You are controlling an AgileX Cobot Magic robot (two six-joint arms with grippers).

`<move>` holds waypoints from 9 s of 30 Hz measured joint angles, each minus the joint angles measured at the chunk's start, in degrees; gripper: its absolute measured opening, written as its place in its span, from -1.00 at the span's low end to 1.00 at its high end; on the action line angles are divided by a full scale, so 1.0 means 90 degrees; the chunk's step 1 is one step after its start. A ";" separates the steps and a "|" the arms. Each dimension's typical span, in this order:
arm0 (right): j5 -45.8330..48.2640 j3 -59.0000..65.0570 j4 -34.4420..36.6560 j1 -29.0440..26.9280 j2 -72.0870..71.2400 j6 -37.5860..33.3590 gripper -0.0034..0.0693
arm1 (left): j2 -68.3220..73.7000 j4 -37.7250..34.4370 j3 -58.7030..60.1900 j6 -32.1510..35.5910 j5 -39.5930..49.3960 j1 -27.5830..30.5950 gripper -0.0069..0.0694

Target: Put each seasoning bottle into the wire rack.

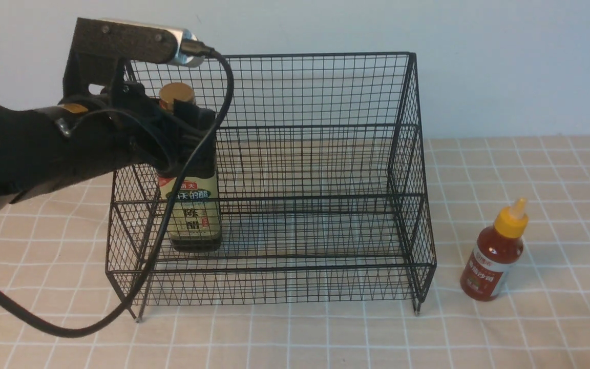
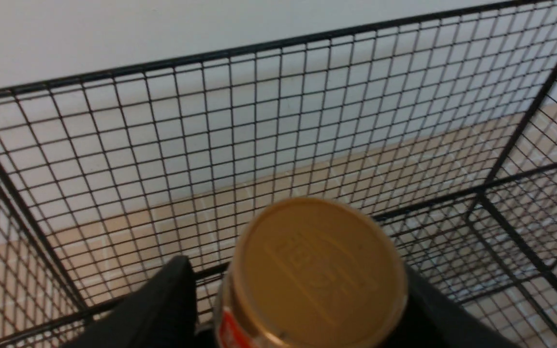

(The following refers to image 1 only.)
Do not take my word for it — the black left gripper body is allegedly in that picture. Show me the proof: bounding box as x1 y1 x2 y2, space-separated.
59 82 180 177

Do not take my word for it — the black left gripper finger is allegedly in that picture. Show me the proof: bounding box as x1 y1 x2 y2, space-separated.
173 101 216 159

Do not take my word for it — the dark vinegar bottle gold cap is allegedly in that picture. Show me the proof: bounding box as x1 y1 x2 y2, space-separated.
159 82 222 254

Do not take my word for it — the red sauce bottle yellow cap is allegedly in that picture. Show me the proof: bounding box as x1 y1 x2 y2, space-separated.
459 198 529 302

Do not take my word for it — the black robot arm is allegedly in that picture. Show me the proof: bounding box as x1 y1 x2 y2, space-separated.
0 83 216 210

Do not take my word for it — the beige checked tablecloth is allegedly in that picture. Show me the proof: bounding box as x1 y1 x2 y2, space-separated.
0 136 590 368

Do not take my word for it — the black cable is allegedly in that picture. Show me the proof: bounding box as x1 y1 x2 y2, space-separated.
0 41 235 338

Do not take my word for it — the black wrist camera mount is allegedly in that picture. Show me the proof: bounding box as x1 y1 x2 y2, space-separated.
62 18 210 104

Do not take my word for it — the black wire mesh shelf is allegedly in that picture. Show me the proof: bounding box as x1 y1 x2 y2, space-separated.
129 51 436 322

